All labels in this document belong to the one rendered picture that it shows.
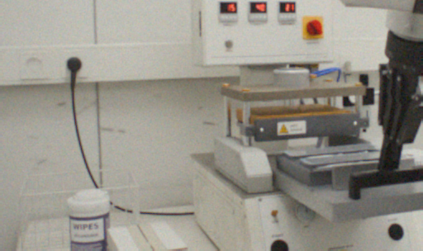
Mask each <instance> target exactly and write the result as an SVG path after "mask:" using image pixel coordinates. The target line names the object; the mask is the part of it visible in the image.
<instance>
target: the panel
mask: <svg viewBox="0 0 423 251"><path fill-rule="evenodd" d="M255 200H256V205H257V211H258V217H259V227H260V233H261V238H262V244H263V250H264V251H273V245H274V243H276V242H277V241H283V242H284V243H285V244H286V245H287V247H288V251H414V250H413V246H412V242H411V236H410V232H409V229H408V224H407V221H406V215H405V213H401V214H395V215H383V216H376V217H369V218H363V219H357V220H351V221H346V222H338V221H336V222H332V221H330V220H327V219H326V218H325V217H323V216H321V215H319V214H318V213H316V217H315V219H314V220H313V221H311V222H309V223H302V222H301V221H299V220H298V219H297V217H296V216H295V208H296V206H297V204H298V203H300V202H299V201H298V200H296V199H295V198H293V197H291V196H289V195H288V194H285V195H277V196H269V197H256V198H255ZM393 225H400V226H401V227H402V228H403V230H404V234H403V236H402V237H401V238H400V239H394V238H393V237H392V236H391V234H390V229H391V227H392V226H393Z"/></svg>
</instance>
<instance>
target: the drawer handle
mask: <svg viewBox="0 0 423 251"><path fill-rule="evenodd" d="M409 182H423V164H422V165H414V166H406V167H397V168H390V169H382V170H373V171H364V172H356V173H351V174H350V175H349V197H350V198H351V199H353V200H359V199H360V189H364V188H371V187H386V186H394V185H402V184H403V183H409Z"/></svg>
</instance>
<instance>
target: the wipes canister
mask: <svg viewBox="0 0 423 251"><path fill-rule="evenodd" d="M105 194H108V192H104V191H101V190H88V191H83V192H79V193H77V194H76V196H73V197H71V198H69V199H68V200H67V208H68V210H69V240H70V249H71V251H108V248H107V229H110V210H109V206H110V197H109V196H108V195H105Z"/></svg>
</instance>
